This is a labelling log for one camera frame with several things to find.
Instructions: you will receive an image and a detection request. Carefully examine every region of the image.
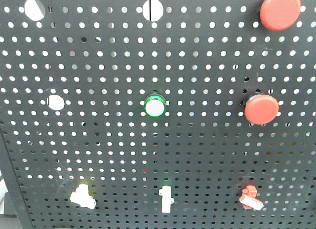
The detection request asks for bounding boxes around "yellow-white rotary switch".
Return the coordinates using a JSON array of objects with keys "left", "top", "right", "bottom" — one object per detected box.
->
[{"left": 70, "top": 184, "right": 96, "bottom": 209}]

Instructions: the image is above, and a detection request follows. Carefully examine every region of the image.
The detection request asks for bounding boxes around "red rotary switch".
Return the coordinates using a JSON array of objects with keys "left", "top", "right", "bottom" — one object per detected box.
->
[{"left": 239, "top": 185, "right": 264, "bottom": 210}]

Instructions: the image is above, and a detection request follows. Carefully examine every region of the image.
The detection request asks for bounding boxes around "green illuminated push button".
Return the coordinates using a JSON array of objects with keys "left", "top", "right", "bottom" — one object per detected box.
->
[{"left": 144, "top": 94, "right": 166, "bottom": 117}]

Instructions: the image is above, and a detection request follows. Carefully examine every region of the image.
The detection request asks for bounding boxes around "black perforated pegboard panel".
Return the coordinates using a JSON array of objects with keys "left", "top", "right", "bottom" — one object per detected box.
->
[{"left": 0, "top": 0, "right": 316, "bottom": 229}]

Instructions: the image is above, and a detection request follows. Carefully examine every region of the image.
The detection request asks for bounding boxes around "lower red mushroom button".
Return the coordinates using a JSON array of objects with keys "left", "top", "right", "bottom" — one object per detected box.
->
[{"left": 244, "top": 94, "right": 279, "bottom": 125}]

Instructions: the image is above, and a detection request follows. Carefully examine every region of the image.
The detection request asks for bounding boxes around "red mushroom button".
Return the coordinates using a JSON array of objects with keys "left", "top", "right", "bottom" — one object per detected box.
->
[
  {"left": 260, "top": 0, "right": 301, "bottom": 31},
  {"left": 244, "top": 94, "right": 279, "bottom": 125}
]

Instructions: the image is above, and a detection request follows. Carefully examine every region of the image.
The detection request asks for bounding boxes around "upper red mushroom button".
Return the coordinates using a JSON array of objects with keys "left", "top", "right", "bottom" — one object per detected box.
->
[{"left": 260, "top": 0, "right": 301, "bottom": 31}]

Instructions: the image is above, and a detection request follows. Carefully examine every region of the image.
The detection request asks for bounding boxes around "white middle rotary switch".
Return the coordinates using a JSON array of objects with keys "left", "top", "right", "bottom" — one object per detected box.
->
[{"left": 158, "top": 186, "right": 174, "bottom": 213}]

